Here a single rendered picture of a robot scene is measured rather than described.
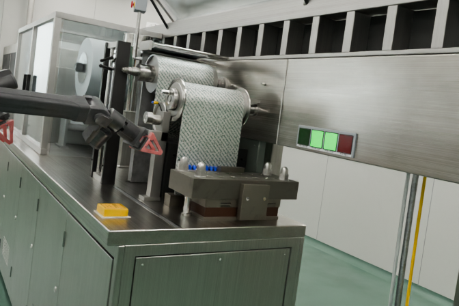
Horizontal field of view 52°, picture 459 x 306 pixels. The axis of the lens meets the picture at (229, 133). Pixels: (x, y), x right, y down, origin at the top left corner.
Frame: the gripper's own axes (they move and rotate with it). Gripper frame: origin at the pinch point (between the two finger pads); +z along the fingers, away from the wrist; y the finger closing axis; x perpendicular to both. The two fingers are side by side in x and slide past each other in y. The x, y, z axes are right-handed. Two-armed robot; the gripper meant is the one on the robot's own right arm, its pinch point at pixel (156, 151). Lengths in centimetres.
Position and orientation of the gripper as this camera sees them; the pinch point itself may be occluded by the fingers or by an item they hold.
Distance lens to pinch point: 152.7
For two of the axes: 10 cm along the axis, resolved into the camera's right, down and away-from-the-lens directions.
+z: 6.7, 5.6, 4.8
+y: 5.2, 1.0, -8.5
